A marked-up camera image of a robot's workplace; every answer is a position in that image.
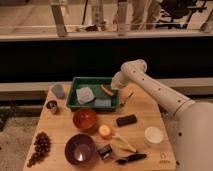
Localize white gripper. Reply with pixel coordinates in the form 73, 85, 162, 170
111, 72, 125, 89

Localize grey sponge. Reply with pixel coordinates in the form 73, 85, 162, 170
76, 87, 95, 104

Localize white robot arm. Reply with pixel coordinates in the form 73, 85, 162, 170
111, 59, 213, 171

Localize green plastic tray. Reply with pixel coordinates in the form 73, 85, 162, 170
66, 77, 119, 112

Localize red sausage toy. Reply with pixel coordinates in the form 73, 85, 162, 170
100, 84, 114, 97

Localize dark spoon utensil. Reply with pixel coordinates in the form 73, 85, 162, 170
120, 92, 134, 107

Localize black rectangular block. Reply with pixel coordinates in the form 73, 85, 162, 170
116, 115, 137, 127

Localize orange yellow fruit toy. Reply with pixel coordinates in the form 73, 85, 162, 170
98, 125, 112, 139

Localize orange bowl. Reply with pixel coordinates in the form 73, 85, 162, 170
73, 108, 97, 131

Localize yellow corn toy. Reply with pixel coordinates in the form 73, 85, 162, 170
110, 133, 137, 153

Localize grey blue cup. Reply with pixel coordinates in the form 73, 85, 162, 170
51, 84, 65, 99

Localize person legs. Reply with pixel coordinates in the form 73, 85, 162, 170
131, 0, 161, 30

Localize small metal clip box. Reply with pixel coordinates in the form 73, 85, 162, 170
97, 144, 113, 160

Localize small metal cup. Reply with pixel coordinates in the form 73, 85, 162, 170
46, 100, 59, 114

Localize purple bowl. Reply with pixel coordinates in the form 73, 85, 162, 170
64, 134, 96, 166

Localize office chair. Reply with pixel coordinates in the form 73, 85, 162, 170
156, 0, 207, 29

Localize bunch of dark grapes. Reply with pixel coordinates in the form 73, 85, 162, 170
27, 132, 50, 167

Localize black handled tool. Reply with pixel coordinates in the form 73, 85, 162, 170
115, 154, 147, 165

